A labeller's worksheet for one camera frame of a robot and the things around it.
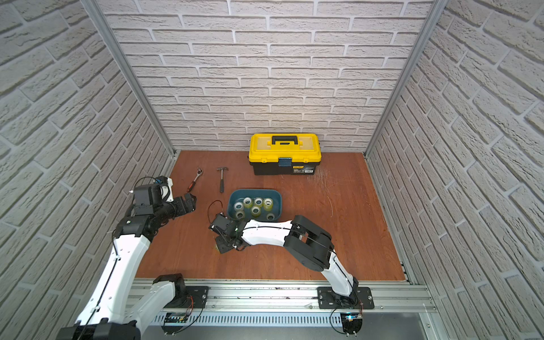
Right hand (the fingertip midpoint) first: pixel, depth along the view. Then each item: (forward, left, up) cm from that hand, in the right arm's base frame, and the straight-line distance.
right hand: (225, 243), depth 86 cm
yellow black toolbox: (+36, -27, +15) cm, 47 cm away
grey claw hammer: (+30, +5, 0) cm, 30 cm away
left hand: (+11, +12, +20) cm, 25 cm away
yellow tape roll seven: (+12, -19, 0) cm, 23 cm away
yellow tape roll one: (+19, -8, +1) cm, 21 cm away
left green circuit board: (-24, +16, -4) cm, 29 cm away
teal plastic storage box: (+18, -12, 0) cm, 21 cm away
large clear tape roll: (+17, -4, 0) cm, 18 cm away
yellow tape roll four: (+13, -5, -1) cm, 14 cm away
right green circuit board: (-29, -45, -3) cm, 54 cm away
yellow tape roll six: (+17, -18, +1) cm, 25 cm away
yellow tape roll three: (+14, -12, 0) cm, 19 cm away
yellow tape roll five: (+19, -14, 0) cm, 23 cm away
